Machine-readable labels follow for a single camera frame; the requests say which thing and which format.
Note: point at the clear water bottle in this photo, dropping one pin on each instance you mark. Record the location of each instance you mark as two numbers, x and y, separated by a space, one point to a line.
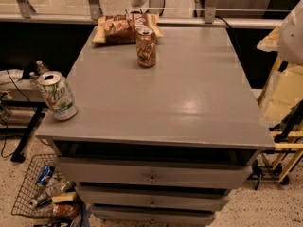
33 78
41 67

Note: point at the black side table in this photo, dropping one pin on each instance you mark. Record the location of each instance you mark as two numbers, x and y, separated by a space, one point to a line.
22 107

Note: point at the wire basket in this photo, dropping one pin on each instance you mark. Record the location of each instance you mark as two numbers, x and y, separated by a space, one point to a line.
29 189

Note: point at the blue pepsi can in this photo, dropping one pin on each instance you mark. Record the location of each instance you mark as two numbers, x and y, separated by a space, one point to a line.
46 174

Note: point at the red snack bag in basket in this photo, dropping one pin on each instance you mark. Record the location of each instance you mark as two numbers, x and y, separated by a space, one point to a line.
65 210

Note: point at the chip bag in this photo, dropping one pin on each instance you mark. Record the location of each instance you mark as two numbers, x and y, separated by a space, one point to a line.
121 29

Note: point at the white green 7up can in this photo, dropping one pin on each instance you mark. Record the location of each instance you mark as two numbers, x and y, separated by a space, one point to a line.
57 95

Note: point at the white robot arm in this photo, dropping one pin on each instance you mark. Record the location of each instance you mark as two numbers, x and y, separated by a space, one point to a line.
290 41

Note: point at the orange soda can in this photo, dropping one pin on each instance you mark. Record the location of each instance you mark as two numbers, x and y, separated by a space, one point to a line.
146 47

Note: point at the yellow sponge in basket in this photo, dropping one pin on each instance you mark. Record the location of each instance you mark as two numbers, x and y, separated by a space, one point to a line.
63 197

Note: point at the grey drawer cabinet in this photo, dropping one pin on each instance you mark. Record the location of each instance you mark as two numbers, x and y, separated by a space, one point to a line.
160 145

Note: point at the plastic bottle in basket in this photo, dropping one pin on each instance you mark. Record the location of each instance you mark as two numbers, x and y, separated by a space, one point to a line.
51 191

